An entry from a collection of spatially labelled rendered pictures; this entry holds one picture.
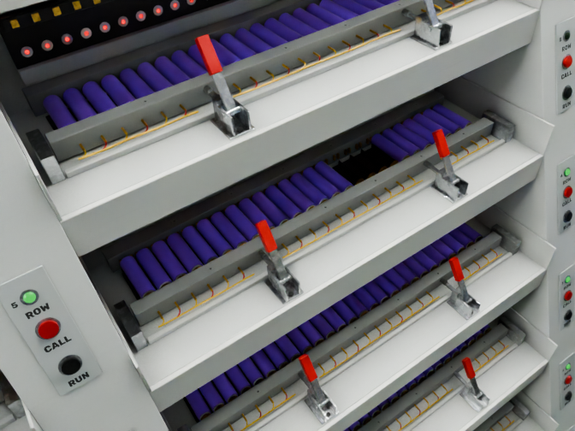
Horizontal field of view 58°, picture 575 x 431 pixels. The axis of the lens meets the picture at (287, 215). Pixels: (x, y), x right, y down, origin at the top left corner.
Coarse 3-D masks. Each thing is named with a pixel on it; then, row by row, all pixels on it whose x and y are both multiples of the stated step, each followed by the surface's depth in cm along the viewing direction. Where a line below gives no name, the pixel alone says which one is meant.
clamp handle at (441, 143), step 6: (438, 132) 66; (438, 138) 66; (444, 138) 67; (438, 144) 66; (444, 144) 67; (438, 150) 67; (444, 150) 67; (444, 156) 67; (444, 162) 67; (450, 162) 68; (450, 168) 68; (450, 174) 68; (450, 180) 68
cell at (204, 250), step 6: (186, 228) 65; (192, 228) 65; (186, 234) 64; (192, 234) 64; (198, 234) 64; (192, 240) 63; (198, 240) 63; (204, 240) 63; (192, 246) 63; (198, 246) 63; (204, 246) 62; (198, 252) 62; (204, 252) 62; (210, 252) 62; (204, 258) 62; (210, 258) 61
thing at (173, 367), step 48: (480, 96) 78; (480, 144) 76; (528, 144) 75; (384, 192) 70; (432, 192) 70; (480, 192) 69; (336, 240) 65; (384, 240) 64; (432, 240) 69; (96, 288) 55; (336, 288) 62; (144, 336) 56; (192, 336) 56; (240, 336) 56; (192, 384) 55
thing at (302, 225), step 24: (480, 120) 76; (456, 144) 73; (408, 168) 70; (360, 192) 67; (312, 216) 64; (336, 216) 66; (288, 240) 64; (216, 264) 60; (240, 264) 61; (168, 288) 58; (192, 288) 58; (144, 312) 56
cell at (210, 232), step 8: (200, 224) 65; (208, 224) 65; (200, 232) 65; (208, 232) 64; (216, 232) 64; (208, 240) 64; (216, 240) 63; (224, 240) 63; (216, 248) 63; (224, 248) 62; (232, 248) 63
